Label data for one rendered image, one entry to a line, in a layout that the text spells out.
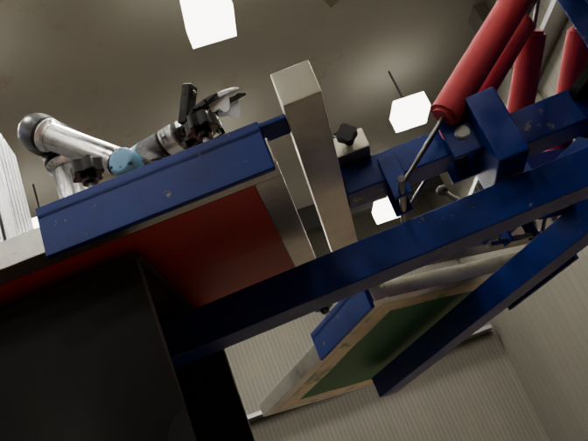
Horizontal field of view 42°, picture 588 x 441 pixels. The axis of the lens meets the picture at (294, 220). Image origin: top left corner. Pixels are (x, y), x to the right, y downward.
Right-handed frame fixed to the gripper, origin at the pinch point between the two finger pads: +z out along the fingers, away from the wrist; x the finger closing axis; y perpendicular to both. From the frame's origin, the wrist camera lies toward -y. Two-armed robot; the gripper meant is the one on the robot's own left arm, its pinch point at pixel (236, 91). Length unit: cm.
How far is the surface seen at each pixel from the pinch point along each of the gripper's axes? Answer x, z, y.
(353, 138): 71, 32, 54
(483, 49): 64, 55, 49
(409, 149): 64, 38, 57
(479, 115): 66, 50, 58
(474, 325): 0, 28, 82
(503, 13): 62, 60, 44
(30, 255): 103, -6, 57
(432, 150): 63, 41, 59
